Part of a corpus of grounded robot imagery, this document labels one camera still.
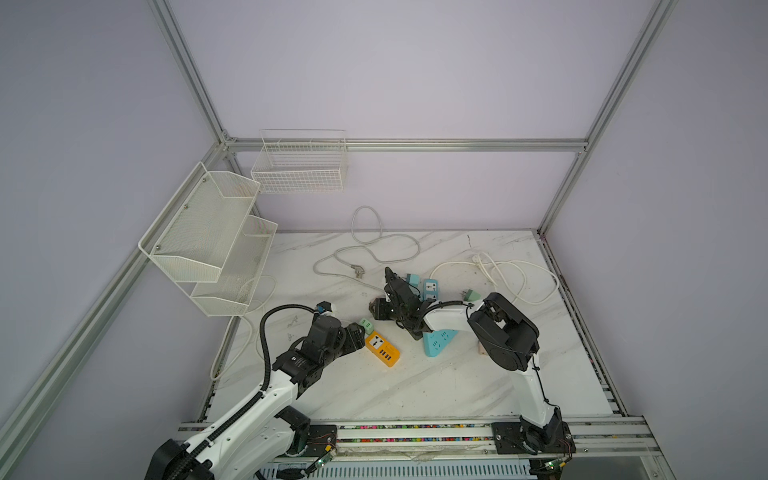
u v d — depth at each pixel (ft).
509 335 1.78
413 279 3.41
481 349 1.88
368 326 2.82
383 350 2.82
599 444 2.41
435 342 2.84
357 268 3.53
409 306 2.52
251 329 3.04
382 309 2.87
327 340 2.05
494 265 3.52
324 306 2.45
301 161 3.13
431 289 3.31
